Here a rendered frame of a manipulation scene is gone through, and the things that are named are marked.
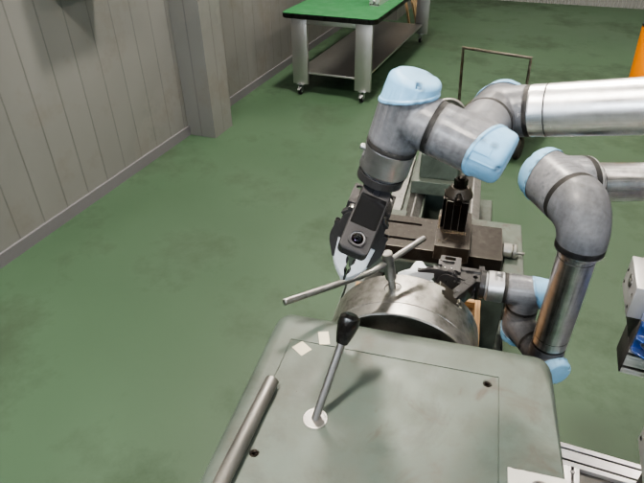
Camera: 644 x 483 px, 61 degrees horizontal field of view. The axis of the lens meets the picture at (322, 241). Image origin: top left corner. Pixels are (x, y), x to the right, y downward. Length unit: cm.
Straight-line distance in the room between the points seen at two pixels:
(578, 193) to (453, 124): 46
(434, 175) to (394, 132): 141
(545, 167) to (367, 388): 60
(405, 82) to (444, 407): 48
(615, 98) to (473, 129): 19
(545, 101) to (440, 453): 51
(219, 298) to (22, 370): 98
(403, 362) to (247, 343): 187
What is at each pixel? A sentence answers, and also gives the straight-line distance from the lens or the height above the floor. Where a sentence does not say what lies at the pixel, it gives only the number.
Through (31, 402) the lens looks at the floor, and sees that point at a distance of 280.
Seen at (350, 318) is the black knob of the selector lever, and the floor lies 140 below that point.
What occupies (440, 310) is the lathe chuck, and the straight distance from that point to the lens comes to 108.
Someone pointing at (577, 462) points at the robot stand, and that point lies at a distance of 222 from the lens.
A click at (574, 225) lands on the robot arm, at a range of 114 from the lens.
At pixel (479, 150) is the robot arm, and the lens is 73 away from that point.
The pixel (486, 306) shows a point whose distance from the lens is 177.
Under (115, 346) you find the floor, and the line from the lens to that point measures 290.
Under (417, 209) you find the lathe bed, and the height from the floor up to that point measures 86.
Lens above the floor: 193
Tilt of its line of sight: 35 degrees down
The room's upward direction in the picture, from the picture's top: 1 degrees counter-clockwise
